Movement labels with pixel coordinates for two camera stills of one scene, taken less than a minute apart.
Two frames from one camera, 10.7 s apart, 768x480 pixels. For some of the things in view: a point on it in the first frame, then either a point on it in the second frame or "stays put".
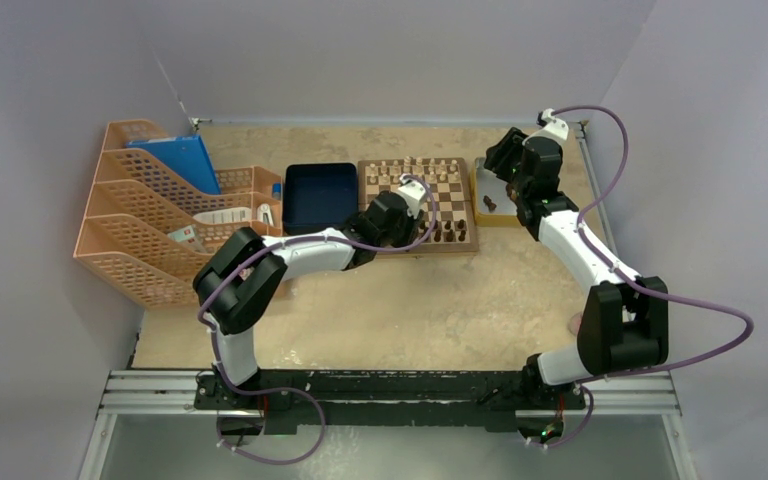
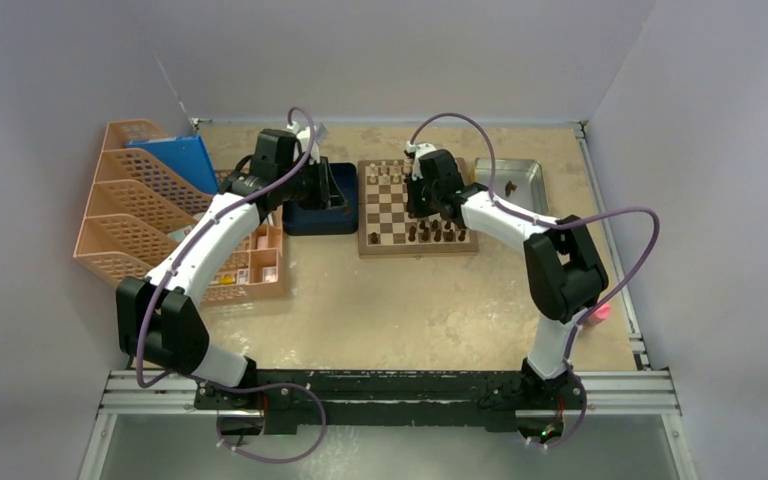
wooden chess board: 449,223 stays put
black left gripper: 411,230 -> 326,193
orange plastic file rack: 149,228 stays put
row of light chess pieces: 432,170 stays put
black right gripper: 500,155 -> 413,207
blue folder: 186,158 stays put
